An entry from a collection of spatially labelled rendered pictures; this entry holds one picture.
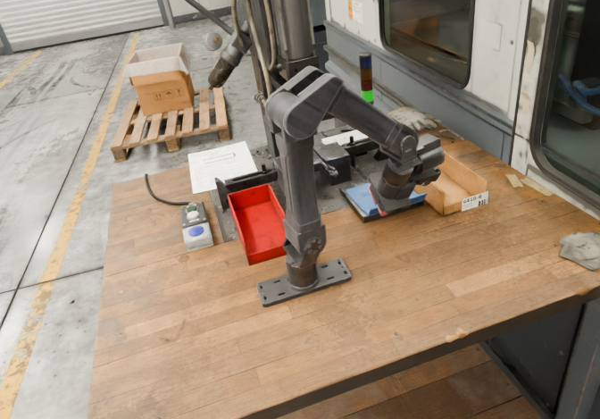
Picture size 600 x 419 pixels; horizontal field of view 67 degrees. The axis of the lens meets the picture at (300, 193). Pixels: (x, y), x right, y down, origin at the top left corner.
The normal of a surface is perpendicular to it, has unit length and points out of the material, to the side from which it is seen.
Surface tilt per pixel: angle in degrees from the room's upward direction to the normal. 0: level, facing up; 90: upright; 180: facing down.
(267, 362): 0
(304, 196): 90
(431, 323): 0
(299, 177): 90
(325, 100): 90
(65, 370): 0
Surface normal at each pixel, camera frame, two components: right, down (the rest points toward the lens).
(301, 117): 0.44, 0.42
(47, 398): -0.13, -0.84
